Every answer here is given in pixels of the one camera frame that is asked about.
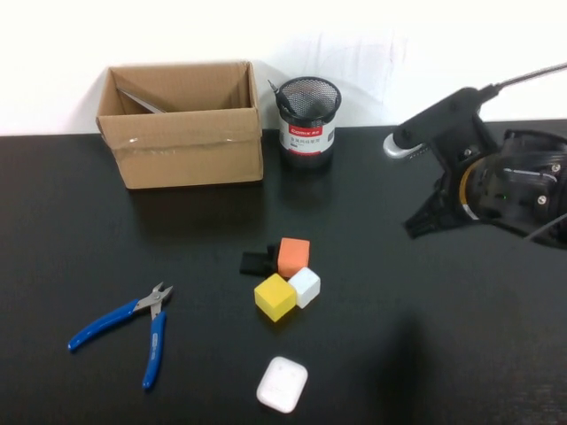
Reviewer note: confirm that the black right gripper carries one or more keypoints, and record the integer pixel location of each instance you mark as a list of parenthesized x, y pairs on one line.
[(449, 199)]

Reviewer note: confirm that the orange cube block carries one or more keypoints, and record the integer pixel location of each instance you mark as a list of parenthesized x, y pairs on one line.
[(294, 257)]

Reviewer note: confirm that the white cube block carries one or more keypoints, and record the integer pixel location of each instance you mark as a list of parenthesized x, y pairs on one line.
[(305, 288)]

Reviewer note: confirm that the black mesh pen holder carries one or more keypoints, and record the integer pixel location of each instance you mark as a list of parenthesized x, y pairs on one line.
[(308, 141)]

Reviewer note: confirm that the yellow cube block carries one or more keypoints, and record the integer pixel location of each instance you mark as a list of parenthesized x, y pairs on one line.
[(273, 296)]

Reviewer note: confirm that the black foam block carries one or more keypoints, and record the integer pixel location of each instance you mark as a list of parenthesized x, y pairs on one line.
[(253, 263)]

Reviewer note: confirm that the white earbuds case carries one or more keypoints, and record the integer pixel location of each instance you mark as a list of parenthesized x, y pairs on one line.
[(282, 385)]

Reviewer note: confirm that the brown cardboard box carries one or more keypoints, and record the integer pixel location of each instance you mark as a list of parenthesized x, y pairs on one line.
[(186, 150)]

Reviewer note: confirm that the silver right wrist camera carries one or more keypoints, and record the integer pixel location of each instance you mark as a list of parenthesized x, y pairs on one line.
[(396, 148)]

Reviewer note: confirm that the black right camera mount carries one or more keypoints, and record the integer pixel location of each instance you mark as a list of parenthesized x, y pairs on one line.
[(452, 115)]

